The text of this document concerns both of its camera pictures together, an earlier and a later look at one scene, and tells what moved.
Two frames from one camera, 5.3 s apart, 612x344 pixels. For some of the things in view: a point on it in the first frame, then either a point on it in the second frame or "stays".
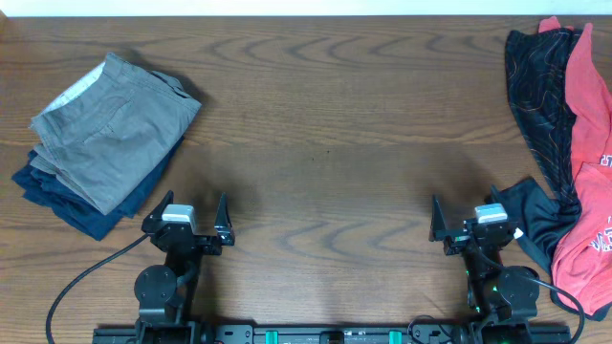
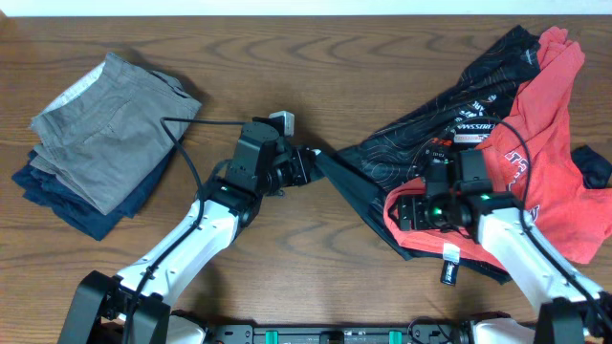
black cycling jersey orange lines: (538, 70) → (453, 117)
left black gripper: (225, 236) → (296, 159)
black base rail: (332, 333) stays
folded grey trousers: (109, 135) stays
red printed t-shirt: (581, 266) → (531, 161)
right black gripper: (458, 239) → (413, 206)
